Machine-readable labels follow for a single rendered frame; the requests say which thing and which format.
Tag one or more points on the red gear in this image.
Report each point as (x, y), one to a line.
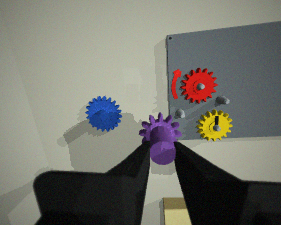
(191, 85)

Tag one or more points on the yellow gear with black stripe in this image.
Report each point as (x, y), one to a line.
(206, 126)

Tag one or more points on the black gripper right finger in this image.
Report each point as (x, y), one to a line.
(216, 197)

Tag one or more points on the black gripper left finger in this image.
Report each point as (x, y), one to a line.
(119, 193)

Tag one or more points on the purple gear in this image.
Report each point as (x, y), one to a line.
(161, 135)

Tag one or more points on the blue gear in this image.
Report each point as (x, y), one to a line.
(103, 114)

